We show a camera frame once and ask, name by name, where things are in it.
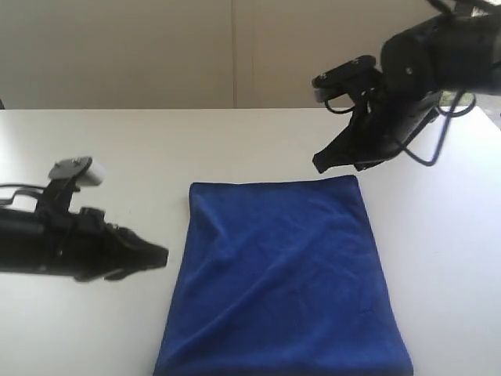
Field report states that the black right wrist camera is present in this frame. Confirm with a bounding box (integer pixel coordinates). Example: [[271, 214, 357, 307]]
[[312, 55, 380, 103]]

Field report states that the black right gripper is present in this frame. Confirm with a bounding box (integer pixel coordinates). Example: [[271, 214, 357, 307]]
[[312, 82, 441, 174]]

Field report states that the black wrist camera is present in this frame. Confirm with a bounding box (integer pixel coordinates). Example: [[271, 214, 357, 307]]
[[48, 157, 106, 188], [312, 55, 380, 103]]

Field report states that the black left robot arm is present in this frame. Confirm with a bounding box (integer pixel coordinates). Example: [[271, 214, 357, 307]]
[[1, 208, 169, 283]]

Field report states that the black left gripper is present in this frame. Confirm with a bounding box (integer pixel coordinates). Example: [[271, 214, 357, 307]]
[[34, 207, 169, 283]]

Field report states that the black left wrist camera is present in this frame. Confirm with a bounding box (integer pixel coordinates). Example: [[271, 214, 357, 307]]
[[48, 157, 106, 188]]

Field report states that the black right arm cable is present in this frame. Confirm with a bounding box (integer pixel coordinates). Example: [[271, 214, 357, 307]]
[[324, 0, 478, 168]]

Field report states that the blue towel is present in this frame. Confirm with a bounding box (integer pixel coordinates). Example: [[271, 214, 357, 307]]
[[154, 175, 414, 375]]

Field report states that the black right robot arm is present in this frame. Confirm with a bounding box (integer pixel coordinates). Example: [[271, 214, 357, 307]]
[[312, 14, 500, 173]]

